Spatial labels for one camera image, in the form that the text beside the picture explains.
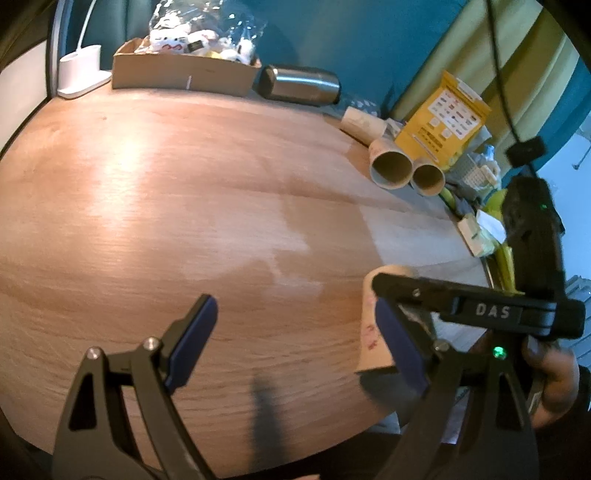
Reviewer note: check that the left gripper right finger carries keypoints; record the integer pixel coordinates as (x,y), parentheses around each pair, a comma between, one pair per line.
(472,422)

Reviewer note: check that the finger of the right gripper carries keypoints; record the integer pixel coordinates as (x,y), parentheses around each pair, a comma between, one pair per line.
(431,295)

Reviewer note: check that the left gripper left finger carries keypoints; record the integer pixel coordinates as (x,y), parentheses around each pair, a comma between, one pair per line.
(94,439)

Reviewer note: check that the printed paper cup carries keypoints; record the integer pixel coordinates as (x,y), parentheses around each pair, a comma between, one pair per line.
(375,354)

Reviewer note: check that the person's right hand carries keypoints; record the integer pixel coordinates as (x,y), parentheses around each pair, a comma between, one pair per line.
(561,384)

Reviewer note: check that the yellow plastic bag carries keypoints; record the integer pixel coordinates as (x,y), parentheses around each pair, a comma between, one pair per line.
(503,252)

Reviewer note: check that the beige tissue box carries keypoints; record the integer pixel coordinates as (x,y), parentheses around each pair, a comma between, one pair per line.
(478,233)

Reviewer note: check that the grey cloth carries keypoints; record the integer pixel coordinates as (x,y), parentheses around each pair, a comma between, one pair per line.
(456,202)

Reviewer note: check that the white perforated basket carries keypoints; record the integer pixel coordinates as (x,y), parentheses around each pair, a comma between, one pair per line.
(474,171)

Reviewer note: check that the plastic bottle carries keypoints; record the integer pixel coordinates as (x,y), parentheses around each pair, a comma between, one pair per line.
(489,152)

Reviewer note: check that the short cardboard tube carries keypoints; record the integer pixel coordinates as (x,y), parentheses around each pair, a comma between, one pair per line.
(427,178)

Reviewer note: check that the large cardboard tube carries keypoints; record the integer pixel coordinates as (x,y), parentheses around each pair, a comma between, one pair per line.
(390,167)

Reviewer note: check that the yellow paper bag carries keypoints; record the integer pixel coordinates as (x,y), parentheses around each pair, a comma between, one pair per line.
(444,124)

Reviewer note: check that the far cardboard tube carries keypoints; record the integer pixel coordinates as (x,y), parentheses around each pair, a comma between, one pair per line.
(362,126)

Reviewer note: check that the stainless steel tumbler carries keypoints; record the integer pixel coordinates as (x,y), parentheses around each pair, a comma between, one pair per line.
(302,85)

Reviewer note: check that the clear plastic toy bag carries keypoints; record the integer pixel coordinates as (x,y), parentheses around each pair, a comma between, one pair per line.
(225,30)

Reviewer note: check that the white lamp base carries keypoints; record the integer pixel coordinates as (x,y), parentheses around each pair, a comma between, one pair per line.
(79,72)

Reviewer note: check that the brown cardboard box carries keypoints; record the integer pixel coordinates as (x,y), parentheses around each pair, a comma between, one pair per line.
(131,70)

